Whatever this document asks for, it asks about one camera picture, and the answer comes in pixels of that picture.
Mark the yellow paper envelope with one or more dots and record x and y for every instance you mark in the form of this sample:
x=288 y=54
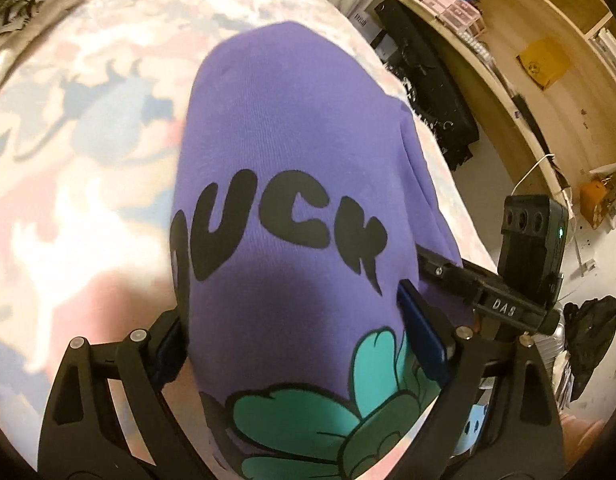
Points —
x=543 y=65

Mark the pink drawer organizer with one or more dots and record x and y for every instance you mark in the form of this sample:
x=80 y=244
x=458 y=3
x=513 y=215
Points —
x=453 y=7

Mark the white folded garment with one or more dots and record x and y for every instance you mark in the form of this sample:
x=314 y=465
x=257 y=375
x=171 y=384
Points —
x=63 y=5

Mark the black bag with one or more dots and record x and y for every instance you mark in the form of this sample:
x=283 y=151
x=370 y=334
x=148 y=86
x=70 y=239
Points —
x=595 y=340

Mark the orange box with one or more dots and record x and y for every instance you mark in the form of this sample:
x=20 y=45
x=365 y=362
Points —
x=598 y=200

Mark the person's right leg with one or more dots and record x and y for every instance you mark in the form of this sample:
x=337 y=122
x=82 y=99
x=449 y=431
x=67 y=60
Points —
x=583 y=440

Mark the bed with floral sheet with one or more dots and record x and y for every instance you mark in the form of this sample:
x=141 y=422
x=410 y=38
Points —
x=78 y=135

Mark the light blue stool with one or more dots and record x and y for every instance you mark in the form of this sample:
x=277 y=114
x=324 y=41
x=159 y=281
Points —
x=475 y=422

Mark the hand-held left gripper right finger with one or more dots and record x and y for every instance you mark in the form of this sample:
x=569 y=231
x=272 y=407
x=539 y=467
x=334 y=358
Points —
x=423 y=330

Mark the white printed box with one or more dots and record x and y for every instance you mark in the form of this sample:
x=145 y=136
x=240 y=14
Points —
x=363 y=27

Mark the purple zip hoodie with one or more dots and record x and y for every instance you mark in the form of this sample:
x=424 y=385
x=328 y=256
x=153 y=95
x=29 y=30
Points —
x=288 y=135

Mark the wooden shelf unit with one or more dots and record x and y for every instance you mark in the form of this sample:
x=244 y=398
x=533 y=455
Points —
x=538 y=125

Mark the silver suitcase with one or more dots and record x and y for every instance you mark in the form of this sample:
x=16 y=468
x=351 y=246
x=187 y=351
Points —
x=555 y=342

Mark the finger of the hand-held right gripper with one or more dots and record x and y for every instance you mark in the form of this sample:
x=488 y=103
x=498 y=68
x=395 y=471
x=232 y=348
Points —
x=448 y=272

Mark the black white-speckled cloth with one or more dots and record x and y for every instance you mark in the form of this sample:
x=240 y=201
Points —
x=438 y=105

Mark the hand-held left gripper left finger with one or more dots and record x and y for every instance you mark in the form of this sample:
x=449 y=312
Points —
x=168 y=345

